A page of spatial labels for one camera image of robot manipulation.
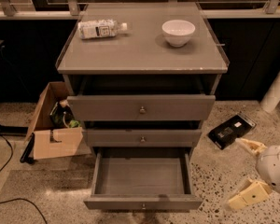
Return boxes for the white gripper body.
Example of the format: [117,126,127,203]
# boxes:
[256,146,280,194]

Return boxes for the grey bottom drawer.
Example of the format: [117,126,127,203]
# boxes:
[85,147,202,211]

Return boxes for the grey middle drawer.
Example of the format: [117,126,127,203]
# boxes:
[83,129,202,147]

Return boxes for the grey drawer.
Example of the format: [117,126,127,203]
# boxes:
[83,129,202,147]
[67,94,215,121]
[85,147,202,211]

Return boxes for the green items in box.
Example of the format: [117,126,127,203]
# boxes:
[49,100,80,128]

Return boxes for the open cardboard box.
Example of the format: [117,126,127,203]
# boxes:
[25,81,91,160]

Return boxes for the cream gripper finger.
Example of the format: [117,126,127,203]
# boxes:
[227,178,273,210]
[235,138,267,157]

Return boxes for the plastic water bottle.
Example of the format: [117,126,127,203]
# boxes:
[77,19,129,39]

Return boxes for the white ceramic bowl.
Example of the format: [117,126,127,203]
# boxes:
[161,20,196,47]

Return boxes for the white cylindrical post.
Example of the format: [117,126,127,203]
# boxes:
[260,71,280,113]

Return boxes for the grey wooden drawer cabinet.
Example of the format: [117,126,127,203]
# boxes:
[55,1,231,154]

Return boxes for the black floor cable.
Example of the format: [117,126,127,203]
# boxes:
[0,133,49,224]

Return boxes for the grey top drawer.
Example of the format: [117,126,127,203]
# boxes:
[67,94,215,121]

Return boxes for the black flat box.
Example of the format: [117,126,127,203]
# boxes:
[208,113,256,149]

